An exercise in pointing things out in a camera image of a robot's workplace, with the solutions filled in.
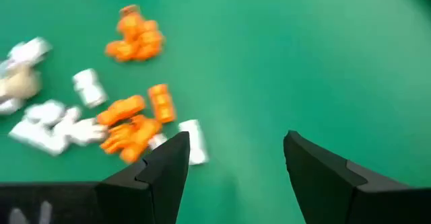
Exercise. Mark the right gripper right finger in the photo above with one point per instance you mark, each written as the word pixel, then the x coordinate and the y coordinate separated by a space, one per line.
pixel 320 183

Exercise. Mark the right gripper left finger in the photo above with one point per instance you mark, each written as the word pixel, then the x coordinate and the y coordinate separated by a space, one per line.
pixel 158 183

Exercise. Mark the white toy bone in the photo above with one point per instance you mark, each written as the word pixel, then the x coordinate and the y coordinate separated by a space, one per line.
pixel 89 88
pixel 197 140
pixel 9 105
pixel 157 140
pixel 28 52
pixel 35 137
pixel 45 111
pixel 84 130

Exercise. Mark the beige toy skull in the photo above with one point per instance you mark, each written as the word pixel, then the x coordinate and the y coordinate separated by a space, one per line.
pixel 22 84

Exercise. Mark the green table mat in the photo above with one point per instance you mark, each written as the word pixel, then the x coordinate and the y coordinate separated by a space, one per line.
pixel 269 66

